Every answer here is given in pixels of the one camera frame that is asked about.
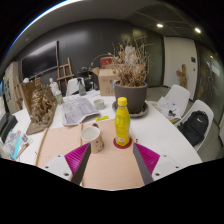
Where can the small clear glass jar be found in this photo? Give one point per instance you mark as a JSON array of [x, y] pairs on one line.
[[99, 104]]

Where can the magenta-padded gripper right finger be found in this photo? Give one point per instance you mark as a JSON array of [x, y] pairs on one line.
[[166, 166]]

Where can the dried plant in grey pot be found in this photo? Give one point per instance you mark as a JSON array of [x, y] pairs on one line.
[[131, 98]]

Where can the yellow drink bottle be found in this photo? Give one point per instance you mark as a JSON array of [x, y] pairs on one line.
[[122, 126]]

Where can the brown cardboard box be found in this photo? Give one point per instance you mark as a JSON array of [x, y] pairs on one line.
[[105, 85]]

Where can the black foam block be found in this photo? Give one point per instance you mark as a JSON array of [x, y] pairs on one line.
[[7, 125]]

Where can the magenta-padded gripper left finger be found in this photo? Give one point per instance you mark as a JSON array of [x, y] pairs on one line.
[[56, 166]]

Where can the wooden figure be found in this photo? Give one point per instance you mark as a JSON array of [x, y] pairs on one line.
[[181, 76]]

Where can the flat round red coaster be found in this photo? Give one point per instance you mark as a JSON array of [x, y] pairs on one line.
[[122, 147]]

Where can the black wall screen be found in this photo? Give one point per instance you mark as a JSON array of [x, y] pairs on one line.
[[40, 60]]

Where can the round ceiling spotlight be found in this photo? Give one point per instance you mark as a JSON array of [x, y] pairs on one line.
[[160, 25], [197, 30]]

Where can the white cabinet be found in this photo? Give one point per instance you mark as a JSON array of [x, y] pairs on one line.
[[10, 86]]

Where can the white paper stack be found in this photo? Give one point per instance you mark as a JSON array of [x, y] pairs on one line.
[[168, 107]]

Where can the wooden easel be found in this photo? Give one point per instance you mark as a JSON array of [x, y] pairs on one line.
[[65, 76]]

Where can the grey newspaper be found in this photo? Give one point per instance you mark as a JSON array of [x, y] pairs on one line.
[[78, 110]]

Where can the small yellow tag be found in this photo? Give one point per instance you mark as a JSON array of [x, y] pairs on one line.
[[102, 118]]

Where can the dark clear spray bottle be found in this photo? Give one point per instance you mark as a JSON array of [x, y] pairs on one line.
[[82, 88]]

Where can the brown rock sculpture on board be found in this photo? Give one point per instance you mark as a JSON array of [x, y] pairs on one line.
[[40, 106]]

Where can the white plastic chair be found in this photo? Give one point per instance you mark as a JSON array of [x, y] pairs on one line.
[[178, 96], [203, 108], [71, 87]]

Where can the red box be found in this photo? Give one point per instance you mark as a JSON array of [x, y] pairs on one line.
[[106, 62]]

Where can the long ceiling light strip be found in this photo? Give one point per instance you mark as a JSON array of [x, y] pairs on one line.
[[33, 20]]

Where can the white plaster bust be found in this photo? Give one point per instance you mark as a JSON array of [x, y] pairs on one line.
[[26, 80], [53, 86]]

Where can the spray bottle with green liquid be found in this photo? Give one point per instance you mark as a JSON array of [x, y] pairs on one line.
[[59, 98]]

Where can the peach desk mat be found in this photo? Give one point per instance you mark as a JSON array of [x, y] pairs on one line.
[[110, 166]]

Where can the black backpack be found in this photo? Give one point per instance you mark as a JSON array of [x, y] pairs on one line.
[[193, 128]]

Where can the purple patterned painting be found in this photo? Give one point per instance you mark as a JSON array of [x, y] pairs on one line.
[[12, 145]]

